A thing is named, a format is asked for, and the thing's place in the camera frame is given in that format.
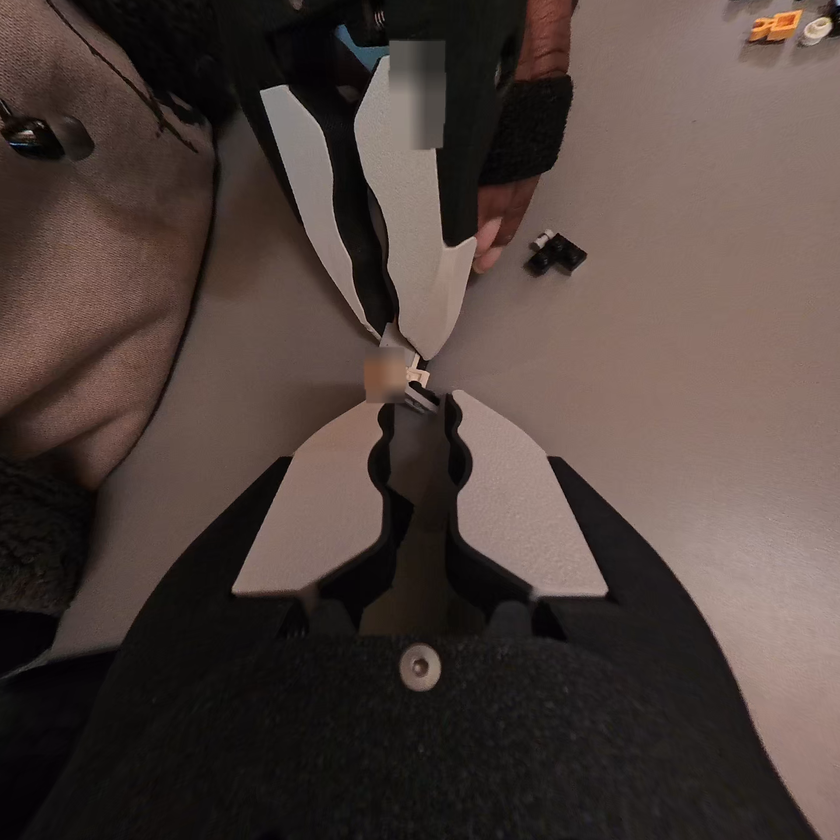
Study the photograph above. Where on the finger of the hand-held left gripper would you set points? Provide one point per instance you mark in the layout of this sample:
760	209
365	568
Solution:
420	262
308	170

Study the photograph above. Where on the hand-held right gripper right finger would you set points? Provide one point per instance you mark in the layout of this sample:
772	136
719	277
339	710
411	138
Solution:
525	518

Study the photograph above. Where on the black angled lego piece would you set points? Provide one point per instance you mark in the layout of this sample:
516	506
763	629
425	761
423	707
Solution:
558	253

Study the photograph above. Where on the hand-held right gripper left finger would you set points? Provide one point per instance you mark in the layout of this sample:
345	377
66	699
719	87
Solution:
315	512

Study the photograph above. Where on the pile of small lego pieces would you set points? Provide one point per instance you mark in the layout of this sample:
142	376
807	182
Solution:
778	26

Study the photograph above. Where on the beige sweatshirt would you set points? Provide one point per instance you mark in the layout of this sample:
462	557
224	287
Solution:
85	262

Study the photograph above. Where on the small lego subassembly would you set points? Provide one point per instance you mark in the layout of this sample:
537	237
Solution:
421	377

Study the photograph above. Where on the person's left hand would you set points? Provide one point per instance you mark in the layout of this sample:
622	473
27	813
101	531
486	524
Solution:
502	210

